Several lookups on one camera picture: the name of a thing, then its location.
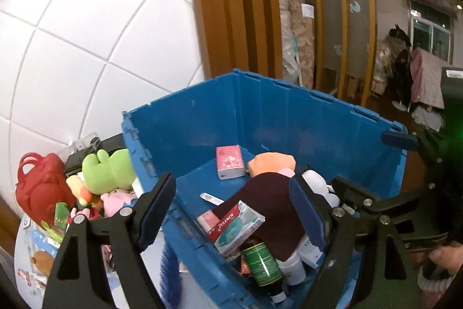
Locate white plastic bottle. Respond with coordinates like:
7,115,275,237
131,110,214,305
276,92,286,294
277,249,307,286

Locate blue plastic crate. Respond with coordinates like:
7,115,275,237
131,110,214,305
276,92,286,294
121,68,407,309

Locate pink plush toy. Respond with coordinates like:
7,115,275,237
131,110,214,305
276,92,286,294
100,189,138,217

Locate orange pink pig plush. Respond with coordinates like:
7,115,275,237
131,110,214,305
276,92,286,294
247,152,297,181

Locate red green medicine box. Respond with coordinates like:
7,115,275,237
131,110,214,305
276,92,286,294
208,201,266,256

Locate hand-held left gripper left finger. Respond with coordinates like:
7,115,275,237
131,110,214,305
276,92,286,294
43,172,177,309

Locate green label bottle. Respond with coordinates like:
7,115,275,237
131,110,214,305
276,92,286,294
240,238,286,303

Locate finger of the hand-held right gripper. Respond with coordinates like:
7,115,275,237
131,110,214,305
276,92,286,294
381,131,447,188
332,177,447,226

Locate person's right hand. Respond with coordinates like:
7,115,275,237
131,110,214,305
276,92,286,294
430,245,463,276

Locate small pink box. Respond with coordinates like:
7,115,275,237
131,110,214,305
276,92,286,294
197,211,221,233

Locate pink tissue packet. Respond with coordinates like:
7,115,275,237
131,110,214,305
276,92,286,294
216,145,247,180

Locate maroon cloth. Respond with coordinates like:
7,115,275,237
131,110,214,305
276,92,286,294
212,174,308,261

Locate wooden slat partition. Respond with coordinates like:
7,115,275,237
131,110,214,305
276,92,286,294
184,0,379,107

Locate window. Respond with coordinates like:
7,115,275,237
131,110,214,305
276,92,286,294
410,0,454,63

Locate yellow plush toy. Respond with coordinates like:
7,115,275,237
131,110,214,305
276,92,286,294
66,174,95,206

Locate white strip packet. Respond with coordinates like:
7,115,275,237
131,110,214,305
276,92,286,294
200,192,225,205

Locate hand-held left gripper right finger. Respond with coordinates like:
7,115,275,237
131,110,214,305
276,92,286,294
289,174,416,309

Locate red handbag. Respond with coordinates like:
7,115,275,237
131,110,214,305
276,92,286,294
15,153,76,226

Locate green frog plush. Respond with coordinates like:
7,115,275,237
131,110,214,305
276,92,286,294
81,149,136,195

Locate black figure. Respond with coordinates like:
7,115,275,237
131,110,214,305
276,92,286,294
389,23,413,49

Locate rolls of patterned fabric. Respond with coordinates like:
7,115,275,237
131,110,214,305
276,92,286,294
280,0,315,89

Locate pink floral cloth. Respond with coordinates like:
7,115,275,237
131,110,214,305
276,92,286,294
410,48,445,110

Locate white blue medicine box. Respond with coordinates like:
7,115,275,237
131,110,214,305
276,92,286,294
297,235,324,268

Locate red plush toy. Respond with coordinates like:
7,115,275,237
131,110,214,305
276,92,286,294
54,202,105,223

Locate brown bear toy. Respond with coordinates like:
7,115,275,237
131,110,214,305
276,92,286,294
30,250,55,275

